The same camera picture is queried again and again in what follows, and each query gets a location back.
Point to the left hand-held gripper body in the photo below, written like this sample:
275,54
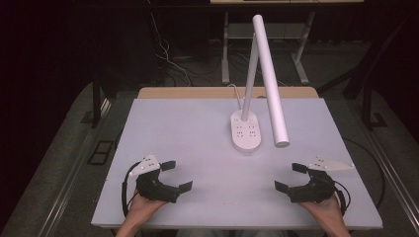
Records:
154,191

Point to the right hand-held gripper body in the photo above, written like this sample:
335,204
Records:
316,192

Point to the white desk lamp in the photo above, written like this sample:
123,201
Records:
270,82

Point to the person's right hand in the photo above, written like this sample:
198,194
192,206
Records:
321,210

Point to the person's left hand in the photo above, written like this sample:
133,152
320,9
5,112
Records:
142,207

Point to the black floor frame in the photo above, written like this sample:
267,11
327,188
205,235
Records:
94,158

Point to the aluminium floor rail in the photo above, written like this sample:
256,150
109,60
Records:
66,194
392,168

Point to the black metal post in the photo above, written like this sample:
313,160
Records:
367,105
96,105

